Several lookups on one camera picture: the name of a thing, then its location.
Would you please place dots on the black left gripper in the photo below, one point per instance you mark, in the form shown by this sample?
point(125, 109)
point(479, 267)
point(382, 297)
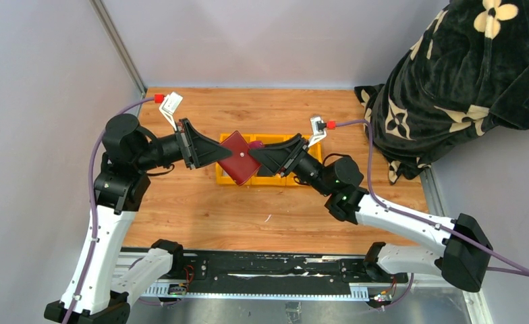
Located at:
point(201, 150)

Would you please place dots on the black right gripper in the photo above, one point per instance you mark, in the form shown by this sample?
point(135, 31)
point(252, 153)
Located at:
point(276, 157)

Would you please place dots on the red leather card holder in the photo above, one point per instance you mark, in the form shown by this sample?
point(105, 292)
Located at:
point(239, 158)

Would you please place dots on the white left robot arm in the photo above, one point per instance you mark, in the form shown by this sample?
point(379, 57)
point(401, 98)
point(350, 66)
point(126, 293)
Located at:
point(131, 154)

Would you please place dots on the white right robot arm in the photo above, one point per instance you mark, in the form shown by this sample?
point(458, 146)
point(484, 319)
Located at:
point(455, 249)

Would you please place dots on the yellow bin with black holder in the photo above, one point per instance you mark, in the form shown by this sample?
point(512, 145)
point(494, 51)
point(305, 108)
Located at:
point(265, 177)

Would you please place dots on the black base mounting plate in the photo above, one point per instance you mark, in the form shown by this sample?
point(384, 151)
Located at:
point(270, 274)

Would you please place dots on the black floral blanket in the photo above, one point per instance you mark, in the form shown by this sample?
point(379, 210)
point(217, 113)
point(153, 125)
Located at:
point(467, 74)

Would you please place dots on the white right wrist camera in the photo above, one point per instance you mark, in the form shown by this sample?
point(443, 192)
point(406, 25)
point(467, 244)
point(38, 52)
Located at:
point(319, 129)

